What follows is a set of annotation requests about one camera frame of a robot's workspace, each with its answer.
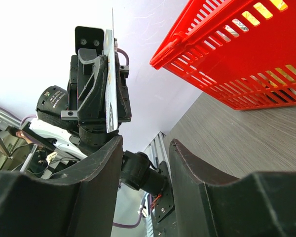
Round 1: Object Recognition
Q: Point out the red plastic shopping basket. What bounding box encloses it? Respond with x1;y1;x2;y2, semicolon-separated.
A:
150;0;296;110

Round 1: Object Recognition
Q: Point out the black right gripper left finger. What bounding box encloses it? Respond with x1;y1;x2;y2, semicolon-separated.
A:
0;136;123;237

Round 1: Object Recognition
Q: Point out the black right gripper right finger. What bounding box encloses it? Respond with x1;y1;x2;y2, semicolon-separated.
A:
169;139;296;237

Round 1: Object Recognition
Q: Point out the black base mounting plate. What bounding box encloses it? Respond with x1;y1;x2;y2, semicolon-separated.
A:
147;161;178;237

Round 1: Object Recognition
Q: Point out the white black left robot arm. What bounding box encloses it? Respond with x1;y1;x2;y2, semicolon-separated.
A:
37;48;169;197

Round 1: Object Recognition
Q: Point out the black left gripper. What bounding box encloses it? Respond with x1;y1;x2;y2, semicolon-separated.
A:
61;48;132;123

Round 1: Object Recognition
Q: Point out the white gold credit card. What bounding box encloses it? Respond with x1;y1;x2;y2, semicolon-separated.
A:
104;8;118;133

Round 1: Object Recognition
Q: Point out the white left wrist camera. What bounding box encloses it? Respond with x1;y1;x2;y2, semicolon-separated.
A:
74;26;105;56

